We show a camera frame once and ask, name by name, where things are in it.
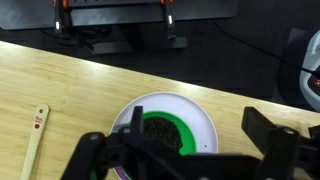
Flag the black clamp stand base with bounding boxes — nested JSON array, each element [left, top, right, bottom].
[[0, 0, 239, 54]]

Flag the white round plate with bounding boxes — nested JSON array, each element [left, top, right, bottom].
[[111, 92, 218, 155]]

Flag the wooden spoon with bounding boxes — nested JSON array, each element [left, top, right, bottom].
[[20, 104, 50, 180]]

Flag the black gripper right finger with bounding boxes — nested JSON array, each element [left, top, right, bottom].
[[241, 107, 277, 154]]

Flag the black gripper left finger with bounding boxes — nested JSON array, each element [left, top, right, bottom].
[[130, 106, 144, 133]]

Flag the purple item on plate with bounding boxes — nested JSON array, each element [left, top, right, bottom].
[[115, 167, 131, 180]]

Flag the grey white device with cable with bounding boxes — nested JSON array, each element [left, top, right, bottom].
[[299, 31, 320, 112]]

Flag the green bowl with dark contents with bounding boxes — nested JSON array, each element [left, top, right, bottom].
[[143, 110, 197, 155]]

